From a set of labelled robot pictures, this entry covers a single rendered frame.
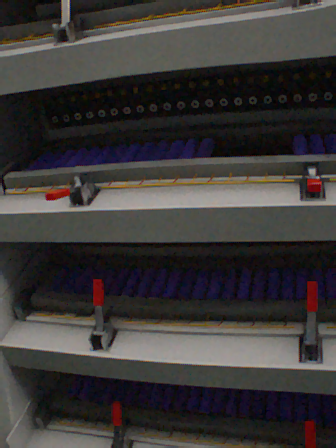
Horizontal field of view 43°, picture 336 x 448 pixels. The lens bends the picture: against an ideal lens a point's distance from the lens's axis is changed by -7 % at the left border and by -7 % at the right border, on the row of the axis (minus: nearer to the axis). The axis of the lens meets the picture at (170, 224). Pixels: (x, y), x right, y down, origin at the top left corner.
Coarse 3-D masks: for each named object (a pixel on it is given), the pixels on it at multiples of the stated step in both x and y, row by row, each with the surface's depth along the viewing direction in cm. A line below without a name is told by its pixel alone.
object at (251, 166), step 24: (72, 168) 57; (96, 168) 56; (120, 168) 54; (144, 168) 54; (168, 168) 53; (192, 168) 52; (216, 168) 52; (240, 168) 51; (264, 168) 50; (288, 168) 49; (24, 192) 58
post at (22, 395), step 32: (0, 0) 63; (0, 96) 62; (32, 96) 70; (0, 128) 62; (32, 128) 70; (0, 256) 62; (0, 288) 62; (0, 352) 61; (0, 384) 62; (32, 384) 69; (0, 416) 64
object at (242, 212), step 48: (240, 144) 61; (0, 192) 60; (48, 192) 58; (144, 192) 53; (192, 192) 51; (240, 192) 49; (288, 192) 48; (0, 240) 58; (48, 240) 56; (96, 240) 54; (144, 240) 52; (192, 240) 51; (240, 240) 49; (288, 240) 48
